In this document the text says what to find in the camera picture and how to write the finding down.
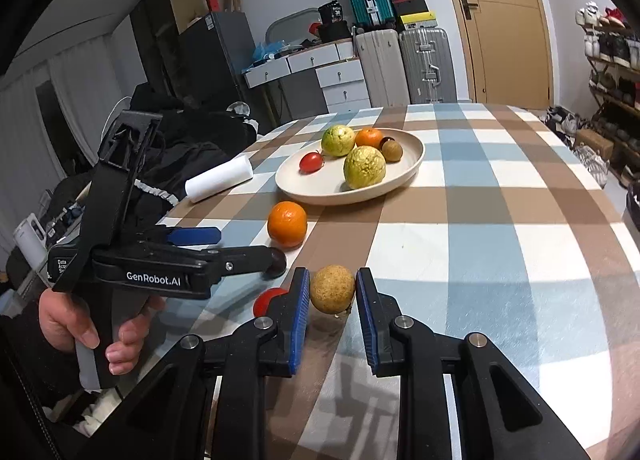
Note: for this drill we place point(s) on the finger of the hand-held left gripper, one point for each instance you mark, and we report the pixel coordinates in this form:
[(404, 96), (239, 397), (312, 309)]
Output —
[(195, 236), (240, 260)]

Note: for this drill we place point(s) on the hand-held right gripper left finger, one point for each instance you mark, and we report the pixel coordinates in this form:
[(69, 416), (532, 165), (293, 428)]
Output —
[(300, 320)]

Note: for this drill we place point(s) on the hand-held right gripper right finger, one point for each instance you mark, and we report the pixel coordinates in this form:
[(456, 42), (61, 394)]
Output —
[(365, 320)]

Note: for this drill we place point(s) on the red tomato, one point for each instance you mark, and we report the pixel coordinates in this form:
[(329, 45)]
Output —
[(310, 162), (265, 302)]

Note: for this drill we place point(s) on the dark purple plum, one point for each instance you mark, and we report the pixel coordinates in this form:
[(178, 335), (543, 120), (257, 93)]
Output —
[(385, 141), (279, 265)]

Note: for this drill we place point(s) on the brown longan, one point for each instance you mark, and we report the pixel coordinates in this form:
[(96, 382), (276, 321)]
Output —
[(332, 289), (392, 151)]

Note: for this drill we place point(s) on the orange mandarin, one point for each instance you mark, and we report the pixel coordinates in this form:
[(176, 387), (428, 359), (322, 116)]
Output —
[(286, 224), (369, 138)]

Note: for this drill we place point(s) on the cream round plate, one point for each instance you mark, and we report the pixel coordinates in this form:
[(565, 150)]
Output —
[(320, 185)]

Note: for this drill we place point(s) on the bumpy green guava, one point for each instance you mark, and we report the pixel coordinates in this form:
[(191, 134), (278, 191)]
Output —
[(364, 167)]

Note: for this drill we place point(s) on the smooth yellow-green guava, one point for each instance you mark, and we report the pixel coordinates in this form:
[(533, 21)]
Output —
[(338, 140)]

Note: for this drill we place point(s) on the person's left forearm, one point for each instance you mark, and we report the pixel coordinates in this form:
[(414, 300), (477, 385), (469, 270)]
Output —
[(30, 355)]

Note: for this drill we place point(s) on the person's left hand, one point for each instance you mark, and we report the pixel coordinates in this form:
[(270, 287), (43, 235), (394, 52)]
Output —
[(65, 315)]

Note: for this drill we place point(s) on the white paper roll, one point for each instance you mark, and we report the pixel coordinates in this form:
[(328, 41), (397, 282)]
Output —
[(217, 179)]

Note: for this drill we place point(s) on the pile of dark clothes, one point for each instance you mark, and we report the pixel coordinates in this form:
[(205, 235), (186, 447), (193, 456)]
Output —
[(200, 139)]

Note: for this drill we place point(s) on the black fridge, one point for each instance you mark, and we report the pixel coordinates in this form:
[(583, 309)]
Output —
[(215, 64)]

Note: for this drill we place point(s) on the blue plastic bag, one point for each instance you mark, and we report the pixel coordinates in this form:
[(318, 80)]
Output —
[(269, 52)]

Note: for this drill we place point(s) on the white curtain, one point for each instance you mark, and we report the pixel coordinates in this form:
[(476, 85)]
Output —
[(30, 114)]

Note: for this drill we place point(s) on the white desk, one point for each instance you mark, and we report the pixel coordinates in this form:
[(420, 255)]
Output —
[(300, 64)]

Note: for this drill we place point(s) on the white drawer cabinet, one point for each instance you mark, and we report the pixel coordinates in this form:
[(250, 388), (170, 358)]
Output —
[(342, 84)]

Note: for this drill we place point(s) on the dark tall cabinet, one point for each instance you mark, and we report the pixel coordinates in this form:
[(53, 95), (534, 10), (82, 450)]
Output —
[(160, 29)]

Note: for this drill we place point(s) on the grey chair back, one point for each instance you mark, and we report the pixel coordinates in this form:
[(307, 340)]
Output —
[(285, 19)]

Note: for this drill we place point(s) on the beige suitcase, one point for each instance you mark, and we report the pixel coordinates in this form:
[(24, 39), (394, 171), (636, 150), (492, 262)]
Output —
[(380, 69)]

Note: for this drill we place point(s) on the black round box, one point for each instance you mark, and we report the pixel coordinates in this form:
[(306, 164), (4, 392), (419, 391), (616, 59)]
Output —
[(335, 32)]

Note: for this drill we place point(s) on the black labelled tub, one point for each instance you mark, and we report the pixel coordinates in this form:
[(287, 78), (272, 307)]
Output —
[(331, 13)]

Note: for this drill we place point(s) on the silver suitcase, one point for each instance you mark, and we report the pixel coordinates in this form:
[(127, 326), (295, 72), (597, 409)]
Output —
[(427, 64)]

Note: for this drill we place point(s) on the scattered pile of shoes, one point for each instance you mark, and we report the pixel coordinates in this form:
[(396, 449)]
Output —
[(560, 122)]

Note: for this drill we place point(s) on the small cardboard box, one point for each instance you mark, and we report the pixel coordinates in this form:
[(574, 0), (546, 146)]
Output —
[(595, 144)]

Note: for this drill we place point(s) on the plain black shoe box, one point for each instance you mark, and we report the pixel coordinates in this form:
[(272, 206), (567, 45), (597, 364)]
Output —
[(412, 7)]

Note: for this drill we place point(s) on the wooden door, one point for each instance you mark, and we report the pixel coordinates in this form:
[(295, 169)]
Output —
[(505, 39)]

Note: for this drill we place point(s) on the wooden shoe rack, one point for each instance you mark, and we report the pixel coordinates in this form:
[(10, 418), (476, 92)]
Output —
[(597, 89)]

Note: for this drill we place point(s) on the shoe rack with shoes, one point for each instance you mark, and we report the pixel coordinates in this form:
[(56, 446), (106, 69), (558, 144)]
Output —
[(615, 49)]

